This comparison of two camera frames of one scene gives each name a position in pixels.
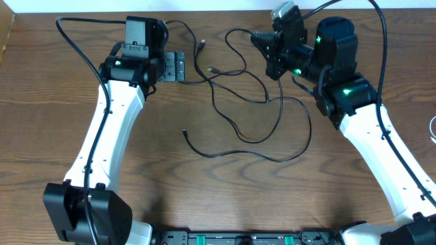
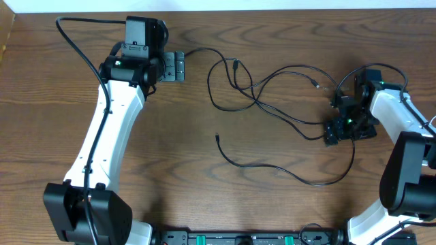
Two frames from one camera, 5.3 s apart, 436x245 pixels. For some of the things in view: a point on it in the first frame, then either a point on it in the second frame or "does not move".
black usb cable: [201, 47] to [247, 93]
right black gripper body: [293, 61] to [343, 128]
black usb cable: [261, 83] to [269, 110]
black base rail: [306, 237] does not move
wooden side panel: [7, 18] does not move
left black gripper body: [174, 69] does not move
